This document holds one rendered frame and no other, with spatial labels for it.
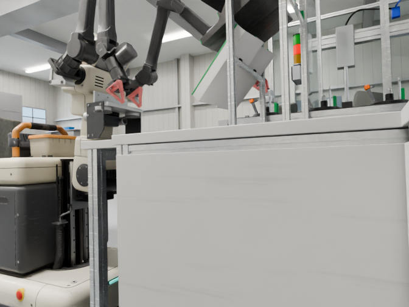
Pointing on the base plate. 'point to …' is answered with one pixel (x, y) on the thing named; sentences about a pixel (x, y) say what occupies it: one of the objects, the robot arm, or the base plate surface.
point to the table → (98, 145)
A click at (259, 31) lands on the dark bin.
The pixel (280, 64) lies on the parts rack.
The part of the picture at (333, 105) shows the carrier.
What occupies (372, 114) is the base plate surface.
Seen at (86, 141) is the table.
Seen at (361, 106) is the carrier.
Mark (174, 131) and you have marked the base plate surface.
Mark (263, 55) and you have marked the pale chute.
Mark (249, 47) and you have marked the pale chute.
